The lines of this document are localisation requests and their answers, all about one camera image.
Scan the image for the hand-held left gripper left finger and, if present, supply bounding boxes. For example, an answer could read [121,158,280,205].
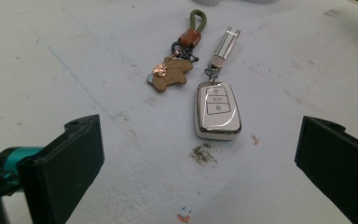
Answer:
[18,114,105,224]

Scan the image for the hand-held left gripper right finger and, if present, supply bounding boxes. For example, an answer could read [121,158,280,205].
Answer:
[294,115,358,224]

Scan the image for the white car key with strap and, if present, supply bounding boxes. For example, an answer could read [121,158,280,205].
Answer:
[194,26,242,141]

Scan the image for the bear charm keychain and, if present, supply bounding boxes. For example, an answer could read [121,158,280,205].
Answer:
[146,8,208,92]

